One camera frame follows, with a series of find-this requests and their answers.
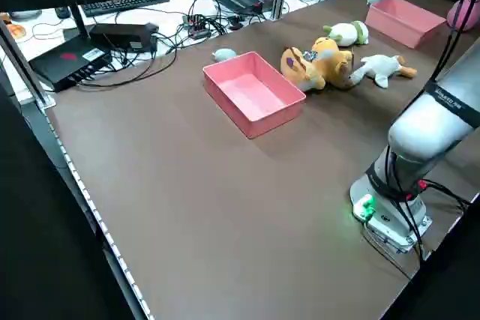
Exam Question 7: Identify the pink blob plush with eyes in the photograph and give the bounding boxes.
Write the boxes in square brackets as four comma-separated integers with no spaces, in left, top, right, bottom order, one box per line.
[445,0,480,32]

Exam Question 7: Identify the yellow doll with purple mark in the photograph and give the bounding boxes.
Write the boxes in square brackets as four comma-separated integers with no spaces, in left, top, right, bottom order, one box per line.
[280,46,327,93]

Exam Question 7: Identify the aluminium table corner post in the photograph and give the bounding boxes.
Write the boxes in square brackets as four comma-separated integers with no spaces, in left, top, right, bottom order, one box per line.
[0,19,57,110]

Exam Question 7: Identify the black keyboard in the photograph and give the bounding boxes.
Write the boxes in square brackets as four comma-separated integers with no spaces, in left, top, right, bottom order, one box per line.
[80,0,171,19]

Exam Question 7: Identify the white doll with green leaves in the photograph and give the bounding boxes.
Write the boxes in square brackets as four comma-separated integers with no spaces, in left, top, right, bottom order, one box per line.
[322,19,371,47]

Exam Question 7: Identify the pink plastic box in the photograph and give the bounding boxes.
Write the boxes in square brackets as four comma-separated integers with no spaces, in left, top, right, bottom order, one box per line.
[364,0,447,49]
[202,51,308,139]

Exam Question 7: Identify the white goose doll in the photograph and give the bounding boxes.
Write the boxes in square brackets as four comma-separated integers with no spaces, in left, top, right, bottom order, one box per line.
[348,54,418,89]

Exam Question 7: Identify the black computer box red logo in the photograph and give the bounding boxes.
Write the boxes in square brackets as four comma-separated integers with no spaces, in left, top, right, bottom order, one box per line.
[28,36,114,93]

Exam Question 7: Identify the black power adapter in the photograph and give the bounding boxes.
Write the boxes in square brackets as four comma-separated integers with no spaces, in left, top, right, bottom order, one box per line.
[89,22,161,54]

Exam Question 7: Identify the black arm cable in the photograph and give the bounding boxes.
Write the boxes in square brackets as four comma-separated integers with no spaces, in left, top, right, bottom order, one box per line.
[384,0,480,263]

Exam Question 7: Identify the usb hub with plugs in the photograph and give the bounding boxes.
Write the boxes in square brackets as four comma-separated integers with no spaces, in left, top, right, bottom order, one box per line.
[181,13,212,39]

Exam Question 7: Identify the orange-yellow bear doll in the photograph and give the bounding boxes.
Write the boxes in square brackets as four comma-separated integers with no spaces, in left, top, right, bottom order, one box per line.
[310,36,356,91]

